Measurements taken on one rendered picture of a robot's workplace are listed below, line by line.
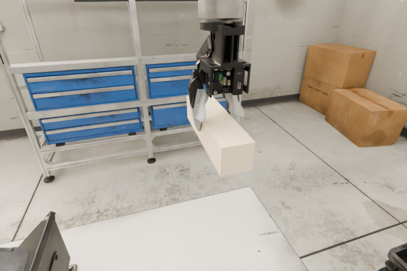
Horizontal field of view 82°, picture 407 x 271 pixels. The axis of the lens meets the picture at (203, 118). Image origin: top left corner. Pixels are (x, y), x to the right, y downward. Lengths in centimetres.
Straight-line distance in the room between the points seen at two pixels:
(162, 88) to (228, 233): 139
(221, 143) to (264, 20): 277
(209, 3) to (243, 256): 62
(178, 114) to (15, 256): 163
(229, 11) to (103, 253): 68
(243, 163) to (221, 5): 25
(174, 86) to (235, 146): 158
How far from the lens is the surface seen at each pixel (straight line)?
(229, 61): 39
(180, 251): 75
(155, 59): 184
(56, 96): 199
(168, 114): 203
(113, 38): 269
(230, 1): 39
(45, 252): 62
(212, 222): 80
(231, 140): 41
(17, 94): 202
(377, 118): 275
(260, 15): 308
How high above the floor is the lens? 132
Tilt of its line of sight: 27 degrees down
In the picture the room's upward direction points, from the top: straight up
